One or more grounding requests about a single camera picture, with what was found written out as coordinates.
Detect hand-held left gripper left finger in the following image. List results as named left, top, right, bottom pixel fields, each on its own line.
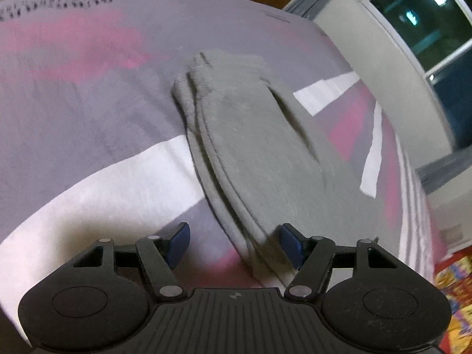
left=55, top=222, right=191, bottom=303

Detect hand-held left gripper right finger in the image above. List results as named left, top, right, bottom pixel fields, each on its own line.
left=279, top=223, right=415, bottom=303

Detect grey pants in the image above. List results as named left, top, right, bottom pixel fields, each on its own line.
left=171, top=50, right=380, bottom=289

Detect striped pink grey bed sheet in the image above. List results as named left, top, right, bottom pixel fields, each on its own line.
left=0, top=0, right=448, bottom=347

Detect colourful patterned folded quilt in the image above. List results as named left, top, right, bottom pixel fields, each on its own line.
left=434, top=249, right=472, bottom=354

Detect sliding glass window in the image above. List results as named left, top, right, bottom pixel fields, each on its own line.
left=353, top=0, right=472, bottom=153

